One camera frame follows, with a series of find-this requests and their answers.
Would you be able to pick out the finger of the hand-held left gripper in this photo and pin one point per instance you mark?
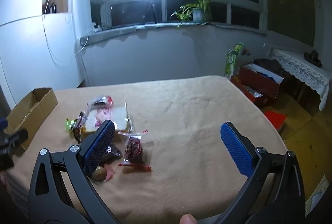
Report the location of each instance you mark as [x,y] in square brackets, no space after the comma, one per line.
[3,124]
[14,137]

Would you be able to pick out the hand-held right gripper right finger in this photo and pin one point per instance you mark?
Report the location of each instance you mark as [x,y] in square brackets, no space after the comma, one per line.
[236,150]

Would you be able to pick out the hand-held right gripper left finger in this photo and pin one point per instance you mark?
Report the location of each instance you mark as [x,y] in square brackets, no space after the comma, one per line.
[99,147]

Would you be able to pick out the black snack bar packet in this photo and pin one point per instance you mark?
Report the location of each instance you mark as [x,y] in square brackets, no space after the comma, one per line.
[114,154]
[77,132]

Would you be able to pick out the round tan candy clear wrapper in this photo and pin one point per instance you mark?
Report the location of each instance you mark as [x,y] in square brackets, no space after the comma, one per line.
[99,173]

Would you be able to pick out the red-edged dark snack packet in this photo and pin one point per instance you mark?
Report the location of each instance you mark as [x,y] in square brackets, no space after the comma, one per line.
[133,149]
[99,101]

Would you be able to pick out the sandwich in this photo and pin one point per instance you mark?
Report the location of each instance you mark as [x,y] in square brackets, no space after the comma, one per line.
[119,116]

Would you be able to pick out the green candy packet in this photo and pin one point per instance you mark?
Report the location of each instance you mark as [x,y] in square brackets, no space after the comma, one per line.
[69,124]

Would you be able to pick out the brown cardboard box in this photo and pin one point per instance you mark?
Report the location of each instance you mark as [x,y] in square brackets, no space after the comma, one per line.
[39,107]

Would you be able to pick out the person's right hand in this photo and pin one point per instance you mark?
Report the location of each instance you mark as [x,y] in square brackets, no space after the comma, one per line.
[188,219]

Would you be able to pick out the red flat packet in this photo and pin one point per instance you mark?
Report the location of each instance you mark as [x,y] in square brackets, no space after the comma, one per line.
[276,119]

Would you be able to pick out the red open box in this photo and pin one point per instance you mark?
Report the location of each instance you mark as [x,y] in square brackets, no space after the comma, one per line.
[259,81]
[264,102]

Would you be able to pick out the white cabinet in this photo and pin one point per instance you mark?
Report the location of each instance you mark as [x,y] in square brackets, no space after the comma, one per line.
[26,45]

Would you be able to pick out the green printed bag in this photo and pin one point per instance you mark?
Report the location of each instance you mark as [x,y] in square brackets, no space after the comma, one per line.
[230,60]

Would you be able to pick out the dark cloth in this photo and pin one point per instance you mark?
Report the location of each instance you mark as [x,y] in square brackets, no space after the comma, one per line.
[269,64]

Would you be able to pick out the printed paper sheet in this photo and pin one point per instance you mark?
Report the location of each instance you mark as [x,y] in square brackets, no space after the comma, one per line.
[317,195]

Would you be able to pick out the white lace tablecloth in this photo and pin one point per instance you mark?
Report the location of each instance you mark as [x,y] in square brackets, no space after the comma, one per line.
[303,68]

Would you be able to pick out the dark teapot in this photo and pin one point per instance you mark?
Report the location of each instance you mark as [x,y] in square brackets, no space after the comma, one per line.
[312,57]

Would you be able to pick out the dark bottle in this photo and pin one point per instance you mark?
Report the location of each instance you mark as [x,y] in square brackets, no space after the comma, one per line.
[51,8]

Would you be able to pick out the potted spider plant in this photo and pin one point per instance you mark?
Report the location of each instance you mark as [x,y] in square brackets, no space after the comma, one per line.
[198,15]

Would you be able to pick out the olive curtain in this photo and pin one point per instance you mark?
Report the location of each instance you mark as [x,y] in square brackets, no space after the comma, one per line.
[285,6]

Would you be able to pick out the black tripod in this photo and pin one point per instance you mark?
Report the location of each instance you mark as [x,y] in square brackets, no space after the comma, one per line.
[151,3]

